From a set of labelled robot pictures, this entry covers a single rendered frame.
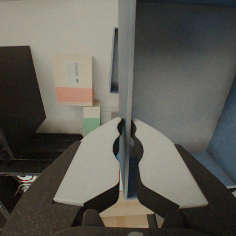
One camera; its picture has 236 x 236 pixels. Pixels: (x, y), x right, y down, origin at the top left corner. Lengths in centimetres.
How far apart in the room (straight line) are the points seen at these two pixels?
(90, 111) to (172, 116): 37
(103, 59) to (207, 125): 40
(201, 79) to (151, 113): 7
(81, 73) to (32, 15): 24
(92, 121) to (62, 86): 17
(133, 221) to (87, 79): 77
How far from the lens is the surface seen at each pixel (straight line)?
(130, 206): 80
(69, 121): 63
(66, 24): 54
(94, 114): 53
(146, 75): 16
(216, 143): 25
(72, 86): 48
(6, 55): 47
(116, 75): 53
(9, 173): 56
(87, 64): 46
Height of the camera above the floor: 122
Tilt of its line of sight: 61 degrees down
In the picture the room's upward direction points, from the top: 172 degrees clockwise
